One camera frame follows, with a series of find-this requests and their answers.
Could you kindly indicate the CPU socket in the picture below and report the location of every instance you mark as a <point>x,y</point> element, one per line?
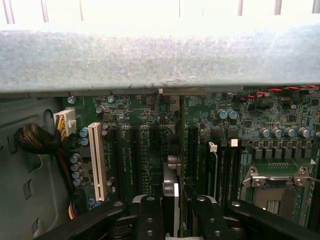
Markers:
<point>277,197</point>

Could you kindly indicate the open grey PC case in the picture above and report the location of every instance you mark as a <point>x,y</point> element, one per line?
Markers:
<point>160,57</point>

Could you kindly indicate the black RAM slot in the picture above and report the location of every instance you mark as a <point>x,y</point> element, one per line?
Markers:
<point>228,172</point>
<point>236,172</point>
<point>220,170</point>

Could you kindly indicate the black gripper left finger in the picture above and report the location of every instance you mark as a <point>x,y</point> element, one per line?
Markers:
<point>150,220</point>

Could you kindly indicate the thin locking lever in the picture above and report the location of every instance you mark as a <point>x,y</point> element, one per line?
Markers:
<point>314,179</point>

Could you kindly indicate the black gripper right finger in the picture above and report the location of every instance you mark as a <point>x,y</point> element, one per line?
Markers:
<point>210,222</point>

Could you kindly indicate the white expansion slot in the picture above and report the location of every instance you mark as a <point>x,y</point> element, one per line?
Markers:
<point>97,162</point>

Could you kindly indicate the green motherboard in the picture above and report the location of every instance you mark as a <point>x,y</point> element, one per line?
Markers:
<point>140,112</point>

